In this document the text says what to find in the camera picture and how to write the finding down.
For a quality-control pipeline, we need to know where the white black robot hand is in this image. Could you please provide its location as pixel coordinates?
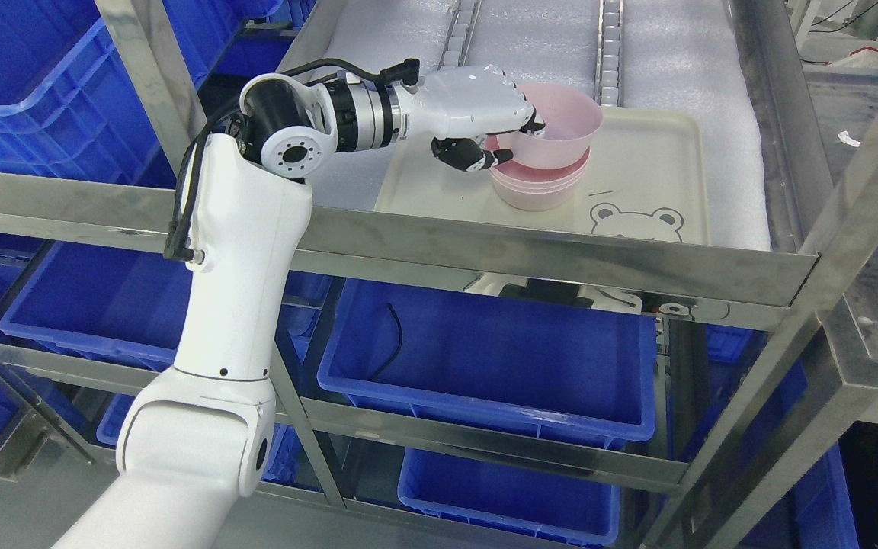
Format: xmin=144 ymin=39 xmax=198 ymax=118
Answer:
xmin=394 ymin=65 xmax=546 ymax=172

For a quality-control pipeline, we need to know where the pink ikea bowl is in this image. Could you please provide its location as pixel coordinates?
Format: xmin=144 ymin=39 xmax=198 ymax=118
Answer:
xmin=488 ymin=82 xmax=603 ymax=169

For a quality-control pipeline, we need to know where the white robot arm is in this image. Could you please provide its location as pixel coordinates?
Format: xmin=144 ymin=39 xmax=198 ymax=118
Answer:
xmin=55 ymin=58 xmax=419 ymax=548

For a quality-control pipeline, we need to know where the steel rack shelf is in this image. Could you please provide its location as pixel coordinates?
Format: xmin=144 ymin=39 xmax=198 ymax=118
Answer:
xmin=0 ymin=0 xmax=878 ymax=549

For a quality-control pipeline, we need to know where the cream bear tray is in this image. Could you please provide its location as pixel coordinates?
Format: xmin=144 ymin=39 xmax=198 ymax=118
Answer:
xmin=375 ymin=108 xmax=711 ymax=246

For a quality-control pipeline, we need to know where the blue bin under tray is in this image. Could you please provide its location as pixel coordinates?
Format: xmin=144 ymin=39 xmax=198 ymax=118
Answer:
xmin=316 ymin=279 xmax=656 ymax=449

